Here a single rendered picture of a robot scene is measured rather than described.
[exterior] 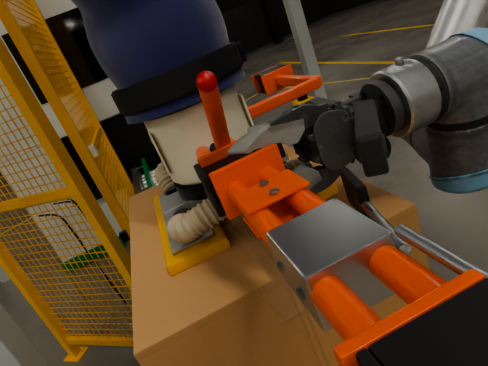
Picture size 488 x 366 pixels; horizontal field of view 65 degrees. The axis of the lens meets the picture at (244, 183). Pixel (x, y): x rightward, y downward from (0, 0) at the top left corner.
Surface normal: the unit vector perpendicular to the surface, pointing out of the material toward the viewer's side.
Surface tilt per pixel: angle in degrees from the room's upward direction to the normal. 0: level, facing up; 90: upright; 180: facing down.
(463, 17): 78
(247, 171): 89
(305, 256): 1
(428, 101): 91
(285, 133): 90
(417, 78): 51
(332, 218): 1
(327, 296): 27
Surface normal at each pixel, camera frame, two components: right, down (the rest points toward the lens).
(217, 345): 0.29, 0.27
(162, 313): -0.36, -0.86
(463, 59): 0.04, -0.26
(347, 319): -0.72, -0.58
